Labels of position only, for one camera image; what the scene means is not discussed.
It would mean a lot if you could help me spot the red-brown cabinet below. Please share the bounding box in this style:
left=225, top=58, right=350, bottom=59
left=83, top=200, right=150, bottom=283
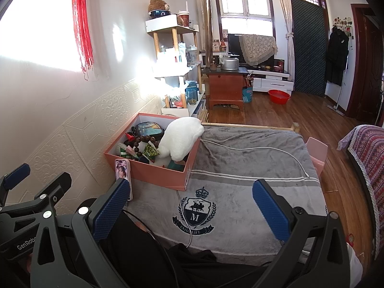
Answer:
left=202, top=66, right=250, bottom=111

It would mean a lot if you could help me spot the white television stand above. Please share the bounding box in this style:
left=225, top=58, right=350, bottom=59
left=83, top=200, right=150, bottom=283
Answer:
left=240, top=63, right=295, bottom=95

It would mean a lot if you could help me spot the wooden bed frame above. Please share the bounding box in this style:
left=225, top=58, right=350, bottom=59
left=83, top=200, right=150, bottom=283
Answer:
left=202, top=121, right=301, bottom=133

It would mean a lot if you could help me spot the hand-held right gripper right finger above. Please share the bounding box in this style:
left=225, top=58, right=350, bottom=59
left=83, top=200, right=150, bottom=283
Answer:
left=252, top=178, right=351, bottom=288

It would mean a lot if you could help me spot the lace cloth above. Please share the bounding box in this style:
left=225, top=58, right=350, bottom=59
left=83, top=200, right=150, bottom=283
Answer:
left=239, top=34, right=279, bottom=66

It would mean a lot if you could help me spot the window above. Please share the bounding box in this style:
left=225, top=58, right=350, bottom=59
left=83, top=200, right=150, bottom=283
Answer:
left=216, top=0, right=275, bottom=36

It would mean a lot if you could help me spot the patterned purple bed cover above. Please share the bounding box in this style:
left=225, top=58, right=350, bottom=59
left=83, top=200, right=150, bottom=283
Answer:
left=336, top=124, right=384, bottom=259

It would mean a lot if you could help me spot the green pea snack packet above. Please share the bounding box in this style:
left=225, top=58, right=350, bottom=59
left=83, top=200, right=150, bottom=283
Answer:
left=143, top=142, right=160, bottom=160

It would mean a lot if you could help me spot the red tassel hanging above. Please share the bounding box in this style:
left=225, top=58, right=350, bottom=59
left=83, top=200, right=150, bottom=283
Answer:
left=71, top=0, right=94, bottom=80

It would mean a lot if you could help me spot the thin white cable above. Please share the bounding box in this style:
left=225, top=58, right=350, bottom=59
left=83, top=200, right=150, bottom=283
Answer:
left=176, top=190, right=193, bottom=248

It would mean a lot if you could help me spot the teal oval case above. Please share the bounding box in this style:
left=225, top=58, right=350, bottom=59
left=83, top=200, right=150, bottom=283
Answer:
left=167, top=160, right=187, bottom=172

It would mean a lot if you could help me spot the white plush toy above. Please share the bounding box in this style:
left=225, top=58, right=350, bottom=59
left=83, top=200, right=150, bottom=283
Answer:
left=158, top=116, right=205, bottom=162

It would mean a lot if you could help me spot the red basin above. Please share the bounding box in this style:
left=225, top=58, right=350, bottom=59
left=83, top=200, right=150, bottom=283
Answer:
left=268, top=89, right=292, bottom=104

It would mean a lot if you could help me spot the black cable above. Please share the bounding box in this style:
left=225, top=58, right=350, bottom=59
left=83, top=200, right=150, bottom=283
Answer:
left=125, top=208, right=181, bottom=288

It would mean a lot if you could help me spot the white charging cable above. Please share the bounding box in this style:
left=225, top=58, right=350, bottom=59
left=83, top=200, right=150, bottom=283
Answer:
left=199, top=136, right=311, bottom=179

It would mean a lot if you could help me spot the brown wooden door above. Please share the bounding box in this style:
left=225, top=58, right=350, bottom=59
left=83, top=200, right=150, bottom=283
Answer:
left=349, top=3, right=384, bottom=126

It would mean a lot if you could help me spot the blue glass jar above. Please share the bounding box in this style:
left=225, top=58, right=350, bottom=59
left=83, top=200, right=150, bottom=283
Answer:
left=185, top=88, right=198, bottom=106

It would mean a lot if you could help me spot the pink stool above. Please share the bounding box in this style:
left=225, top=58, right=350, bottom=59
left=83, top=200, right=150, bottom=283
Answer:
left=305, top=137, right=329, bottom=178

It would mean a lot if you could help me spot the black jacket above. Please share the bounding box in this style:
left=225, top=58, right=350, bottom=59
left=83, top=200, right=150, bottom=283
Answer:
left=325, top=25, right=350, bottom=86

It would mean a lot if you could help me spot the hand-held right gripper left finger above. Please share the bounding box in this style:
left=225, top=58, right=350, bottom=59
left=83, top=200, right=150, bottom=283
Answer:
left=30, top=178, right=141, bottom=288

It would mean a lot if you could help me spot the smartphone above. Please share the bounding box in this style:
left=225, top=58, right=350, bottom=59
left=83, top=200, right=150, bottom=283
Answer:
left=115, top=159, right=133, bottom=201

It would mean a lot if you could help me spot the brown bead bracelet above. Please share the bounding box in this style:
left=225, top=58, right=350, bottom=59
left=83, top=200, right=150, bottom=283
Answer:
left=132, top=135, right=160, bottom=158

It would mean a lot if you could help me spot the pink box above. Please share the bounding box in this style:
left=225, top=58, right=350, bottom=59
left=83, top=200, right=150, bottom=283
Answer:
left=104, top=112, right=202, bottom=191

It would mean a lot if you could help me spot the person's black clothing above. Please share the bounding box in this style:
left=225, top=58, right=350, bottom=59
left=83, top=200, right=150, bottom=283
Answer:
left=99, top=213, right=289, bottom=288

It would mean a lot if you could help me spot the wooden shelf rack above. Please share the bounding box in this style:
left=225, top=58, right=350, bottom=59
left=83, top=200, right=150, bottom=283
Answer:
left=145, top=14, right=206, bottom=118

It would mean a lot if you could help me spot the beige curtain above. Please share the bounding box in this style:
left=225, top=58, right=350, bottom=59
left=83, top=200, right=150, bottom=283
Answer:
left=274, top=0, right=296, bottom=81
left=193, top=0, right=221, bottom=52

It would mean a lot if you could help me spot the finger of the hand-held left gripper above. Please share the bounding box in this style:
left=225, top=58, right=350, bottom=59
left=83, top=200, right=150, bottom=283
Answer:
left=0, top=163, right=31, bottom=207
left=0, top=172, right=72, bottom=226

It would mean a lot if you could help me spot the oval pouch with teal picture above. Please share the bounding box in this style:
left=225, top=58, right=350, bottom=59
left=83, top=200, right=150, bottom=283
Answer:
left=132, top=121, right=166, bottom=139

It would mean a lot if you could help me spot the grey blanket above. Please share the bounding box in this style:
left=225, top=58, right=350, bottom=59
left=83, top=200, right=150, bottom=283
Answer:
left=126, top=124, right=328, bottom=266

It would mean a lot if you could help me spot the red drink cup with straw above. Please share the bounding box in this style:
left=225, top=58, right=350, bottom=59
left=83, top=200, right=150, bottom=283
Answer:
left=178, top=1, right=190, bottom=27

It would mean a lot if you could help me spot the aluminium kettle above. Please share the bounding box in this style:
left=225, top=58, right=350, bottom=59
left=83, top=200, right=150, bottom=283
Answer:
left=220, top=52, right=240, bottom=71

